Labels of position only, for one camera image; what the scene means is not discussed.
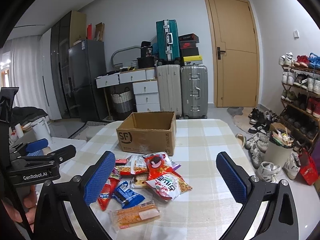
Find red chip snack pack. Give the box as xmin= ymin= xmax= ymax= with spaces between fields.
xmin=98 ymin=178 xmax=120 ymax=211

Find orange wafer snack pack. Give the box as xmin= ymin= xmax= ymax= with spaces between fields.
xmin=108 ymin=200 xmax=161 ymax=231

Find blue oreo snack pack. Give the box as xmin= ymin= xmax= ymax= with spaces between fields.
xmin=112 ymin=181 xmax=145 ymax=209

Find beige cookie pack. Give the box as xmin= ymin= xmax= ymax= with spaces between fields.
xmin=130 ymin=174 xmax=149 ymax=189

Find small noodle snack bag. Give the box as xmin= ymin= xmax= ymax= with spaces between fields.
xmin=116 ymin=155 xmax=149 ymax=176

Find large white noodle snack bag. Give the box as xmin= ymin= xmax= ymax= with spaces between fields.
xmin=146 ymin=173 xmax=193 ymax=202

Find red oreo cookie pack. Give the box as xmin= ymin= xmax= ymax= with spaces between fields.
xmin=144 ymin=152 xmax=173 ymax=180

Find purple white snack bag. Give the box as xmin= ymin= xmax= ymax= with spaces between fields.
xmin=164 ymin=155 xmax=181 ymax=171

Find person's left hand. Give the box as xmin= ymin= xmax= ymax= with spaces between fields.
xmin=2 ymin=185 xmax=37 ymax=231

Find white electric kettle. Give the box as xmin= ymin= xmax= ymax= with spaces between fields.
xmin=31 ymin=117 xmax=53 ymax=147

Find red gift bag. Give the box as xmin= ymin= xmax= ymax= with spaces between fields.
xmin=299 ymin=148 xmax=318 ymax=186

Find white trash bin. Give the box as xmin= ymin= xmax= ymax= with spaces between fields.
xmin=264 ymin=139 xmax=294 ymax=167

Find red black chocolate bar pack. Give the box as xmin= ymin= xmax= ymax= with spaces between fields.
xmin=116 ymin=159 xmax=127 ymax=166

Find white curtain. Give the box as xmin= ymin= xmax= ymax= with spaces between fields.
xmin=9 ymin=36 xmax=47 ymax=111

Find wooden shoe rack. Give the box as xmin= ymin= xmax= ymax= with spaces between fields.
xmin=279 ymin=52 xmax=319 ymax=153

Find small door mat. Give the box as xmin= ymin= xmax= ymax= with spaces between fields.
xmin=227 ymin=107 xmax=253 ymax=133

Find woven laundry basket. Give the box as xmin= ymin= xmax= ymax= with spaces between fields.
xmin=111 ymin=87 xmax=134 ymax=120

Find dark grey refrigerator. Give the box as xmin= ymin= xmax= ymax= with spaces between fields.
xmin=68 ymin=40 xmax=107 ymax=122

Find brown cardboard SF box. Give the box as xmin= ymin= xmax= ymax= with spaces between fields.
xmin=116 ymin=112 xmax=176 ymax=156

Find black glass cabinet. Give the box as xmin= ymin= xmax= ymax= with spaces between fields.
xmin=50 ymin=10 xmax=87 ymax=119

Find white drawer desk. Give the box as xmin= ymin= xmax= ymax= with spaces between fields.
xmin=95 ymin=67 xmax=161 ymax=112

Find silver hard suitcase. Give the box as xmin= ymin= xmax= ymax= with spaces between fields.
xmin=181 ymin=65 xmax=208 ymax=119

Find black bag on desk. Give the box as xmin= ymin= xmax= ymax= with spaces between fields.
xmin=137 ymin=41 xmax=155 ymax=69

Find beige hard suitcase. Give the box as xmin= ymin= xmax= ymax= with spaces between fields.
xmin=157 ymin=64 xmax=182 ymax=118

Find wooden door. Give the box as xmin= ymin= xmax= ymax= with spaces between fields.
xmin=205 ymin=0 xmax=260 ymax=107

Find teal hard suitcase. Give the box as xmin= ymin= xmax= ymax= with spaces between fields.
xmin=156 ymin=20 xmax=181 ymax=64

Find stacked shoe boxes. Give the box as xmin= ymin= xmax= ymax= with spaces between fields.
xmin=178 ymin=33 xmax=203 ymax=66

